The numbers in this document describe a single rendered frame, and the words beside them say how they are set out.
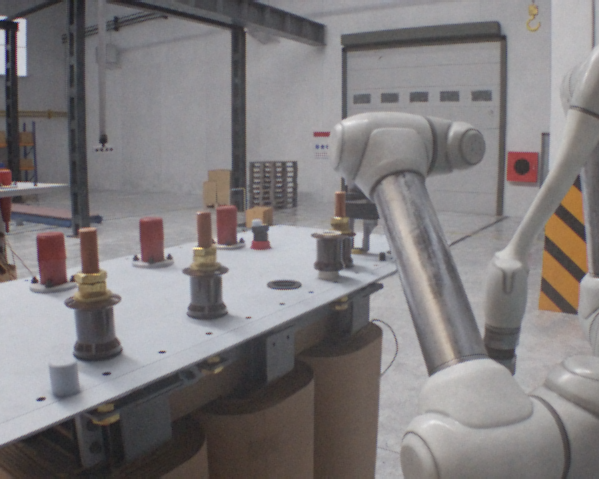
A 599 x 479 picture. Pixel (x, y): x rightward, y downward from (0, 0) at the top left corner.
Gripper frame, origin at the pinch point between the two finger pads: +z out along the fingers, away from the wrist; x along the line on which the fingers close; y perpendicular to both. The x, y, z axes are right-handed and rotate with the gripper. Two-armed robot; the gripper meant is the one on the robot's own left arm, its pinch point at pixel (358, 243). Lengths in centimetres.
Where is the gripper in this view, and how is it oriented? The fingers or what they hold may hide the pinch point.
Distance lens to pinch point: 171.8
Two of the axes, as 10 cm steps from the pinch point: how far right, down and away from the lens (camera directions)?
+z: 0.0, 9.9, 1.7
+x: -8.3, -0.9, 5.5
